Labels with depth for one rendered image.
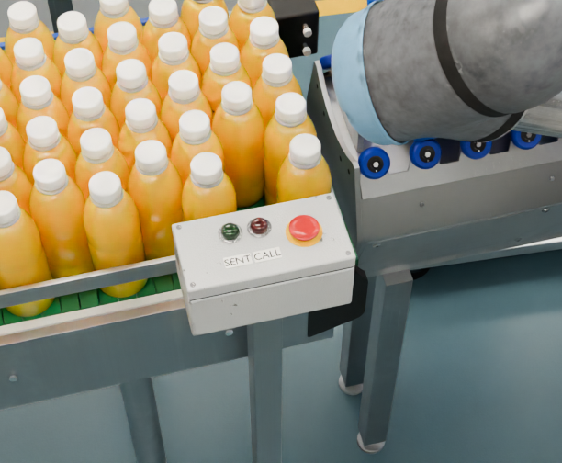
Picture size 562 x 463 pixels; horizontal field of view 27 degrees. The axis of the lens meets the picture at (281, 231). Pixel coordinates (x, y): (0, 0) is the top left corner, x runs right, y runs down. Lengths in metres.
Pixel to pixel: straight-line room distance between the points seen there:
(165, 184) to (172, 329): 0.23
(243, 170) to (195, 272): 0.27
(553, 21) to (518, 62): 0.04
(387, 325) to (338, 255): 0.67
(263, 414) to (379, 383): 0.54
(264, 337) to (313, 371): 1.03
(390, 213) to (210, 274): 0.42
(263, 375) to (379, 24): 0.77
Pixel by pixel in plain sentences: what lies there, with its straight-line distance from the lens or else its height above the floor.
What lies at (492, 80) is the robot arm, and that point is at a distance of 0.85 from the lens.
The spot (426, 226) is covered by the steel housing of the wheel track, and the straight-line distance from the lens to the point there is 1.70.
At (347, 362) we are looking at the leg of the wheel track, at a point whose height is 0.14.
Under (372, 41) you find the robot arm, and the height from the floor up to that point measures 1.56.
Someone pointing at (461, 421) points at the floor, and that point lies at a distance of 2.49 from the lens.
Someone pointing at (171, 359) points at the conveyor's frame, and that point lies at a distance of 1.65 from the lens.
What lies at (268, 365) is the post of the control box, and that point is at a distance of 1.56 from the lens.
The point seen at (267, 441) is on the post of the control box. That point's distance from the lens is 1.76.
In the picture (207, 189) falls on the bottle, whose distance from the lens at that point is 1.43.
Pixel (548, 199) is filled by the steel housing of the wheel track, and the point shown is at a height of 0.84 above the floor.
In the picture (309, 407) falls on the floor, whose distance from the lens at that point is 2.48.
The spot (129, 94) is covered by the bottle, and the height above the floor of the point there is 1.07.
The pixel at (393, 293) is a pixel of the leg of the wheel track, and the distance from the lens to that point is 1.92.
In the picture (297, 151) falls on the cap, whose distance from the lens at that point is 1.43.
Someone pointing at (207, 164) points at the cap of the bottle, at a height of 1.10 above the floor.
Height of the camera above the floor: 2.19
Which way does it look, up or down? 54 degrees down
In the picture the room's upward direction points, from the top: straight up
